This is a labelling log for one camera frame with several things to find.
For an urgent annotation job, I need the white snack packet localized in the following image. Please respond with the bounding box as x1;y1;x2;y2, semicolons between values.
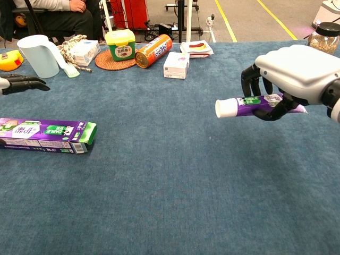
180;40;215;59

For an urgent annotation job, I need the purple toothpaste tube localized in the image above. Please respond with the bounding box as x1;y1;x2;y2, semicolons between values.
215;93;308;118

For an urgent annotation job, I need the white power strip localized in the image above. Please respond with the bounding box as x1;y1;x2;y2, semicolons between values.
206;13;216;43

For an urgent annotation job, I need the blue table cloth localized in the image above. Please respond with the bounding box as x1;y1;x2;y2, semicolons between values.
0;39;340;255

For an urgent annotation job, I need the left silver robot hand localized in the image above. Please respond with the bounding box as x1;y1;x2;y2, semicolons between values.
0;74;50;96

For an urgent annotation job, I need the red cabinet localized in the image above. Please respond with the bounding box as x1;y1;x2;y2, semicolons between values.
110;0;149;30

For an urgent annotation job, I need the small white cardboard box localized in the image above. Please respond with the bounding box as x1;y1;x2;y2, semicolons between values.
163;52;190;80

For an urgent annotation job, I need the woven round coaster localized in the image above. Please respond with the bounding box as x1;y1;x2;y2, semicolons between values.
95;48;139;71

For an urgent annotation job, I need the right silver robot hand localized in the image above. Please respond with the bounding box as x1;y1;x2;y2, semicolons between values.
240;44;340;122

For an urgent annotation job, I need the white machine housing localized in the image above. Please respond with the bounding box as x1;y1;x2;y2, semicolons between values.
311;0;340;29

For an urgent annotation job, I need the white plastic pitcher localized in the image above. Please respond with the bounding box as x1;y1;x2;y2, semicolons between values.
16;34;69;79

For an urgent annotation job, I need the braided beige rope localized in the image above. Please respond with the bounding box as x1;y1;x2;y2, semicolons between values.
57;34;93;73

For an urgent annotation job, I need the seated person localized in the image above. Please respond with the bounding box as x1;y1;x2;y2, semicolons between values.
0;0;104;45

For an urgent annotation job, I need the white upright post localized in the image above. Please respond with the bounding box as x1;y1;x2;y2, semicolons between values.
185;0;193;43

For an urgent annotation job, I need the purple toothpaste carton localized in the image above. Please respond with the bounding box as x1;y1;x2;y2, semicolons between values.
0;117;98;155

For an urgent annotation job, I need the light green brush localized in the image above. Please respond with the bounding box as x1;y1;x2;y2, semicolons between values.
61;65;80;79

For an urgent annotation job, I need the black tripod with straight pole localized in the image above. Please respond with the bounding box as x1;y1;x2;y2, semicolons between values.
178;0;186;43

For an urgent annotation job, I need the black tripod with slanted pole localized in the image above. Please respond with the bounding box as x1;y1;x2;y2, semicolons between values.
23;0;43;35

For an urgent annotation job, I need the yellow green lidded container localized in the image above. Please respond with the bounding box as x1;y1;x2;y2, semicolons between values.
104;29;137;62

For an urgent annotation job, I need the white tissue packet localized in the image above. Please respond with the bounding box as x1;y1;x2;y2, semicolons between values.
69;39;101;67

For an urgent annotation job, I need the yellow tape measure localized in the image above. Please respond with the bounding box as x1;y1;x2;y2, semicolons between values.
0;49;24;72

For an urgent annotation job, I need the white frame leg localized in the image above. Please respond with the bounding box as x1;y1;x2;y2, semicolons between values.
99;0;114;32

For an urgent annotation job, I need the glass jar black lid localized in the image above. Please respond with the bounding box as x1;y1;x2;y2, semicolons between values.
307;22;340;56

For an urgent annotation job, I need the orange drink can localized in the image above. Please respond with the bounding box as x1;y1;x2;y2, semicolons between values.
134;33;173;69

